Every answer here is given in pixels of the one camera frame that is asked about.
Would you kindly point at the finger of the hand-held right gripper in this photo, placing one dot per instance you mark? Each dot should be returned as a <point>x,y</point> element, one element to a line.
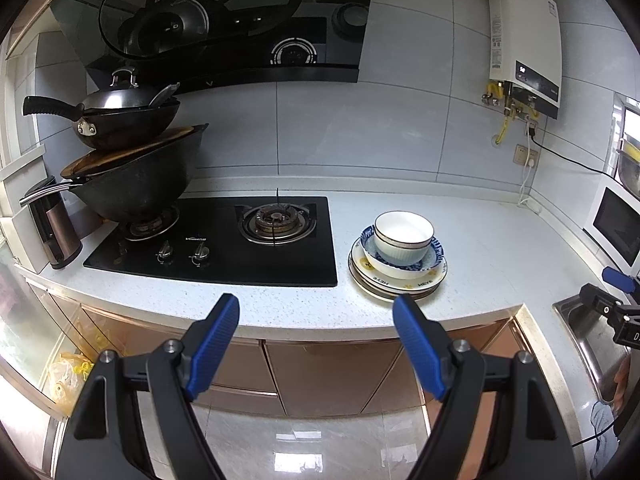
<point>597,296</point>
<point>620,278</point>

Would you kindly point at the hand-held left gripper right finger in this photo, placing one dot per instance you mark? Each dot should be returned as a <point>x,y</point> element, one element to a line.
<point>420,350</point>

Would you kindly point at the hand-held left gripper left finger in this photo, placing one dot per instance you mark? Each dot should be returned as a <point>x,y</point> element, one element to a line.
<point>212,350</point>

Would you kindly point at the large yellow bear plate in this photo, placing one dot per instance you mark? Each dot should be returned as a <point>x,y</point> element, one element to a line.
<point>395,298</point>

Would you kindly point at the small yellow bear plate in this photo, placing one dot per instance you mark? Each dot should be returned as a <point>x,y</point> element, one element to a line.
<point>435,277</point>

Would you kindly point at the blue patterned bowl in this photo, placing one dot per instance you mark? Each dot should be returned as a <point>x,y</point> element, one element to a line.
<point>395,271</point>

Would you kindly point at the ribbed yellow flower bowl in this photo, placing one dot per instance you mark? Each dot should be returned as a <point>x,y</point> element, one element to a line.
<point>400,255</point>

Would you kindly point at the white brown-rimmed bowl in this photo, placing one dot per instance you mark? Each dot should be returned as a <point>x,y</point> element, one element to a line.
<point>402,227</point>

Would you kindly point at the person's right forearm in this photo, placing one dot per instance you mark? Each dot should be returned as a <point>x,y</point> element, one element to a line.
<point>622,380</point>

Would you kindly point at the stainless steel sink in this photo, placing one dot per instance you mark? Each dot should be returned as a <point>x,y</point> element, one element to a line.
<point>580,322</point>

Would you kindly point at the white microwave oven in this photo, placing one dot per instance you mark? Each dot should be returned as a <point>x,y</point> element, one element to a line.
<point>615,230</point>

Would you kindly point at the steel basin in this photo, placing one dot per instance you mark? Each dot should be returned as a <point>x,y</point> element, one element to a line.
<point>631,172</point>

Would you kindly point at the light blue cloth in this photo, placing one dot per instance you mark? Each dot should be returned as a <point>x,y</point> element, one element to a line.
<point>604,435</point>

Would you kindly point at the yellow plastic basin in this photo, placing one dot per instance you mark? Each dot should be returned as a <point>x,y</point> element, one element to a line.
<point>632,149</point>

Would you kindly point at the black gas stove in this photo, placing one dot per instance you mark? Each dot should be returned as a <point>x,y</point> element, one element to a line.
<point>310,260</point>

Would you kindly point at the yellow plastic bag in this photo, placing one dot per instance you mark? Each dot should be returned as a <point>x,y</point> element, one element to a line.
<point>70,377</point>

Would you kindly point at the large black wok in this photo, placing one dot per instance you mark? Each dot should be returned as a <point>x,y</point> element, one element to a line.
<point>140,190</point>

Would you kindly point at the metal pipe valve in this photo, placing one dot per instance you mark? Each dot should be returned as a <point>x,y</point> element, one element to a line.
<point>527,116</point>
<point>489,97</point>

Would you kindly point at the brown electric kettle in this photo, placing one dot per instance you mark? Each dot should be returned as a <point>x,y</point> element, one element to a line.
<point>57,230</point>

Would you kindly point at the white box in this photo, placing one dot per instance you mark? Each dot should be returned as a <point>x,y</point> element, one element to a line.
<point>20,245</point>

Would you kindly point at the small black wok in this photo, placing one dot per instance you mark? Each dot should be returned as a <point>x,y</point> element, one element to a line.
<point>130,127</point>

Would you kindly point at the white gas water heater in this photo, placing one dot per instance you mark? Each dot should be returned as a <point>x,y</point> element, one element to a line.
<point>530,35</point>

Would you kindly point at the steel spatula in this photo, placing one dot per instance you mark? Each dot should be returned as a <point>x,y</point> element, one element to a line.
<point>165,94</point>

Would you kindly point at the steel wok lid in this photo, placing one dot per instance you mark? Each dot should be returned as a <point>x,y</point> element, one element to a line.
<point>120,97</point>

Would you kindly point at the black glass range hood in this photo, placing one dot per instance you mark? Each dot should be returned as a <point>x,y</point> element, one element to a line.
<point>320,20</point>

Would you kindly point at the double wall outlet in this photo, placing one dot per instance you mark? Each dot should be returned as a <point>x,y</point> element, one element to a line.
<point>524,155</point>

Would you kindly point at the window frame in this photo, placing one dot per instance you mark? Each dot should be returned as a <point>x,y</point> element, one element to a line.
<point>627,115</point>

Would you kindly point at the single wall outlet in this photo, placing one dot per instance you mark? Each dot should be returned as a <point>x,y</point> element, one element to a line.
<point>531,129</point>

